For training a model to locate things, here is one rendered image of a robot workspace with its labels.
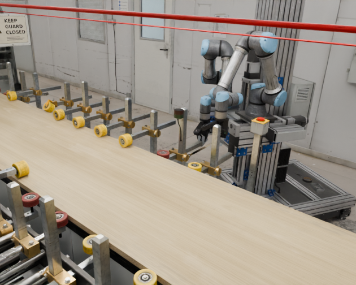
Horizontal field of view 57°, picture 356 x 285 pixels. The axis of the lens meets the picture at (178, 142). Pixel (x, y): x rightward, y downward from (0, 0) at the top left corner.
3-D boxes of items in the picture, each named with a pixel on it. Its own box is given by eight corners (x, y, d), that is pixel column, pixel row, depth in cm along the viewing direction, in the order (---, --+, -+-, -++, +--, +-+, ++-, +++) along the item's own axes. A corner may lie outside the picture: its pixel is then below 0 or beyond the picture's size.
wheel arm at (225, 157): (228, 156, 227) (228, 151, 225) (231, 158, 225) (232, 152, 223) (189, 179, 195) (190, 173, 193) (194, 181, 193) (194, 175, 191)
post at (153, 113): (153, 172, 242) (153, 109, 223) (156, 173, 240) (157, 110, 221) (150, 173, 239) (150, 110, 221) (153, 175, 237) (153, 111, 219)
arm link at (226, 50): (236, 43, 244) (230, 109, 243) (221, 43, 245) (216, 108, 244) (237, 38, 233) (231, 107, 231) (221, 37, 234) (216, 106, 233)
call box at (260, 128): (255, 130, 181) (257, 116, 178) (267, 133, 177) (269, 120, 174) (249, 133, 176) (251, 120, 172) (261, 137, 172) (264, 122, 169)
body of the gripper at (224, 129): (225, 139, 199) (227, 120, 194) (211, 137, 202) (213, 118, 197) (228, 135, 206) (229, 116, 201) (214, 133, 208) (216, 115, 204)
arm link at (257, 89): (256, 98, 247) (258, 80, 241) (270, 102, 237) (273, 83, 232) (245, 100, 240) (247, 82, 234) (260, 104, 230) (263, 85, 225)
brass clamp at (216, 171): (203, 167, 211) (204, 160, 209) (221, 173, 203) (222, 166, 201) (198, 170, 207) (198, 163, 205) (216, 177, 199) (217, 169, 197)
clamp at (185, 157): (173, 154, 225) (173, 147, 223) (189, 160, 217) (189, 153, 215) (168, 156, 220) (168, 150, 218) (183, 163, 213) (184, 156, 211)
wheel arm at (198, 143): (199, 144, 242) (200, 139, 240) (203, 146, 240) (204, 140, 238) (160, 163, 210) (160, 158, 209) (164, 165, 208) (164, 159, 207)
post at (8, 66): (16, 107, 353) (8, 61, 335) (17, 107, 351) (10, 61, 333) (12, 107, 351) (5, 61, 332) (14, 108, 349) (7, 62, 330)
